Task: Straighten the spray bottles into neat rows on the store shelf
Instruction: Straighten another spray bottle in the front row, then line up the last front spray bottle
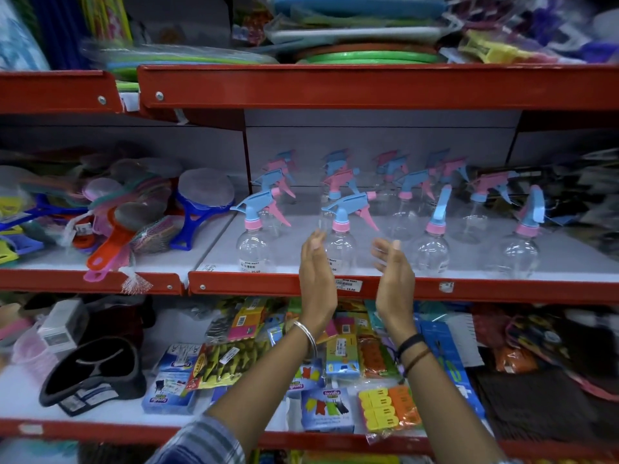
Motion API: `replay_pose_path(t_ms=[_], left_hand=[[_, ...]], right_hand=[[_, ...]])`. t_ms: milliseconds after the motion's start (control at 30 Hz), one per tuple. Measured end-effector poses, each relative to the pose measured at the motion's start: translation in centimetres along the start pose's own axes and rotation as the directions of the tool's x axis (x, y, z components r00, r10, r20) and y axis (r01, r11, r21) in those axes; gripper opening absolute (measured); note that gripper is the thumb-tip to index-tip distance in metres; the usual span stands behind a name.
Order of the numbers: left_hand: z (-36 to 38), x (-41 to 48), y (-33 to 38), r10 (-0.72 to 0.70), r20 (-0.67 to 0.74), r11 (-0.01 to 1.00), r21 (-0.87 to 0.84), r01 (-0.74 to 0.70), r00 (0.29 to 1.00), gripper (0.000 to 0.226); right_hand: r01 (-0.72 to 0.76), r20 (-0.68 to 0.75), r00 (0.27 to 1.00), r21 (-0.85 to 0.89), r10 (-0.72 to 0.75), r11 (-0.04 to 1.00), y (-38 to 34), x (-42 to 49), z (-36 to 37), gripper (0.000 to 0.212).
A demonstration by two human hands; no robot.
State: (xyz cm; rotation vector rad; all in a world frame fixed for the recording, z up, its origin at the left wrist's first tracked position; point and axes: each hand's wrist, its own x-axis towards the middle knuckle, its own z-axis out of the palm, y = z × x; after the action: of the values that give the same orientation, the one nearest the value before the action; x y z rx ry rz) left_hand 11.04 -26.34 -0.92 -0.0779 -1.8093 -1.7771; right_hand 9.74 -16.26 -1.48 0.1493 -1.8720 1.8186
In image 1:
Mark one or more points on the white price label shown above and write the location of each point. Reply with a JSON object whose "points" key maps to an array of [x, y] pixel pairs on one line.
{"points": [[348, 285]]}

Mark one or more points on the stack of green round plates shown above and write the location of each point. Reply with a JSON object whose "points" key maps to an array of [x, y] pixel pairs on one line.
{"points": [[372, 55]]}

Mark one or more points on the small white sticker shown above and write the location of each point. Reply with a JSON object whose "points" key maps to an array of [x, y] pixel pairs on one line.
{"points": [[446, 287]]}

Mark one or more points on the person's left forearm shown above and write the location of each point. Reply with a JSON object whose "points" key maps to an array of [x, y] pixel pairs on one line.
{"points": [[271, 381]]}

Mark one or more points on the person's left fingers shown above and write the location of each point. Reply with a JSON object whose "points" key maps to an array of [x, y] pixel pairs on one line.
{"points": [[314, 248]]}

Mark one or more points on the person's left hand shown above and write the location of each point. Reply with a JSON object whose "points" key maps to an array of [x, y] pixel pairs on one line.
{"points": [[317, 285]]}

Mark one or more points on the black wristband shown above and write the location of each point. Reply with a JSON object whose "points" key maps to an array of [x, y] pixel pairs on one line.
{"points": [[410, 344]]}

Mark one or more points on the blue flat tray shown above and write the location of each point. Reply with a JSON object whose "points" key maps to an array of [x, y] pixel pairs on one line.
{"points": [[358, 5]]}

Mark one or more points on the silver bangle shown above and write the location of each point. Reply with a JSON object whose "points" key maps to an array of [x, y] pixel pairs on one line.
{"points": [[309, 339]]}

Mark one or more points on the white plastic box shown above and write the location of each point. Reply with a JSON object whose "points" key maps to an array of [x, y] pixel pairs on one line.
{"points": [[63, 326]]}

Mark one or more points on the person's right forearm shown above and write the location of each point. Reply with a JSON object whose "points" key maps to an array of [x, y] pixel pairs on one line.
{"points": [[445, 405]]}

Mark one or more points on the striped shirt sleeve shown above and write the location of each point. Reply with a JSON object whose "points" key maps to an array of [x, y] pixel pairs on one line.
{"points": [[203, 442]]}

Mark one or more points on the long blue packet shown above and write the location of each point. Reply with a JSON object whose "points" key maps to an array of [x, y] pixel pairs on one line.
{"points": [[449, 362]]}

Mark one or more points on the pile of colourful small packets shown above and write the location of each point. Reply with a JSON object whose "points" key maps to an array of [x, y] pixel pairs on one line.
{"points": [[348, 343]]}

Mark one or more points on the brown thread wristband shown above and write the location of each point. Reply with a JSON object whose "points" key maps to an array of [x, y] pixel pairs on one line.
{"points": [[417, 358]]}

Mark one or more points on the person's right hand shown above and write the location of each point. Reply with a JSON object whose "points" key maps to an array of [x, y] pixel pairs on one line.
{"points": [[396, 289]]}

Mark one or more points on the orange and yellow peg packet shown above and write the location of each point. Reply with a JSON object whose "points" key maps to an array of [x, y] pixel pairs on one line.
{"points": [[389, 410]]}

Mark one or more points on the blue clip packet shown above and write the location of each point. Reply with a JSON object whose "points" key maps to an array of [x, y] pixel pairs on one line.
{"points": [[169, 386], [328, 409]]}

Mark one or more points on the person's right fingers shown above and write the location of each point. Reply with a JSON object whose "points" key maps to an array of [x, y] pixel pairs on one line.
{"points": [[390, 258]]}

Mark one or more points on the rows of clear spray bottles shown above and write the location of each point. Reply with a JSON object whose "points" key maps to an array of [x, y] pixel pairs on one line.
{"points": [[341, 222]]}

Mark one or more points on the pink plastic container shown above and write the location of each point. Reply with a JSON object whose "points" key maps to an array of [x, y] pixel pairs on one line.
{"points": [[31, 355]]}

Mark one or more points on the stack of wrapped green plates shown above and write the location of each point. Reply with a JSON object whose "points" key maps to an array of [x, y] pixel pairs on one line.
{"points": [[169, 57]]}

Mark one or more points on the red metal shelf rail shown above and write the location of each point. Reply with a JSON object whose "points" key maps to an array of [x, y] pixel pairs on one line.
{"points": [[53, 90], [507, 289], [377, 86], [72, 281], [121, 432]]}

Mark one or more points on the black moulded pad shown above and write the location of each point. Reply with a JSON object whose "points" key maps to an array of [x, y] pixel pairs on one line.
{"points": [[92, 369]]}

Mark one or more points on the yellow wrapped packet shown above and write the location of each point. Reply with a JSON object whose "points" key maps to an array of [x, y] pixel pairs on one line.
{"points": [[491, 48]]}

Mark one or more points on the dark brown mat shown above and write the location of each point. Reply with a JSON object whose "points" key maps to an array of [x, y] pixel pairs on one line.
{"points": [[537, 401]]}

